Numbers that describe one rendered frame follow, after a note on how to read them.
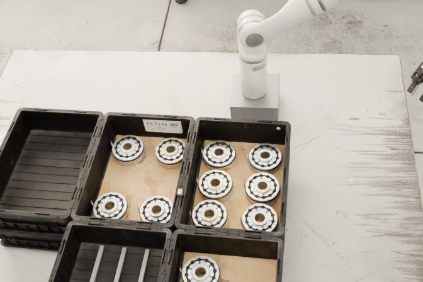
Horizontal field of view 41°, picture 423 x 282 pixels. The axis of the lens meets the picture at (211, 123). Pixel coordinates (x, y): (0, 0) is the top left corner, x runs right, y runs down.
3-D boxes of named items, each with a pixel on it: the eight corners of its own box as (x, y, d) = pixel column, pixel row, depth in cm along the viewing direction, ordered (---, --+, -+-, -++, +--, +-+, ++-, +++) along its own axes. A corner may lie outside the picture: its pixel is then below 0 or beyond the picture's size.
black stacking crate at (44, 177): (30, 129, 196) (19, 108, 187) (112, 134, 192) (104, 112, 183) (-13, 230, 172) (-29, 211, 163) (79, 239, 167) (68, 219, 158)
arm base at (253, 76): (240, 80, 204) (238, 46, 191) (265, 78, 203) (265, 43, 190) (242, 100, 198) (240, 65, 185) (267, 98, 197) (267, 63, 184)
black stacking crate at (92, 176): (113, 135, 192) (106, 112, 183) (199, 140, 187) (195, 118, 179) (80, 239, 167) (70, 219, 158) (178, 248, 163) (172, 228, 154)
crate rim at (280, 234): (196, 121, 180) (196, 116, 178) (291, 126, 175) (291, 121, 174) (174, 232, 155) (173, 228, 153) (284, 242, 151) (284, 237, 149)
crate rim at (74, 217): (106, 116, 184) (104, 111, 183) (196, 121, 180) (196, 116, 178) (70, 223, 160) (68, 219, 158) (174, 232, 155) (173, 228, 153)
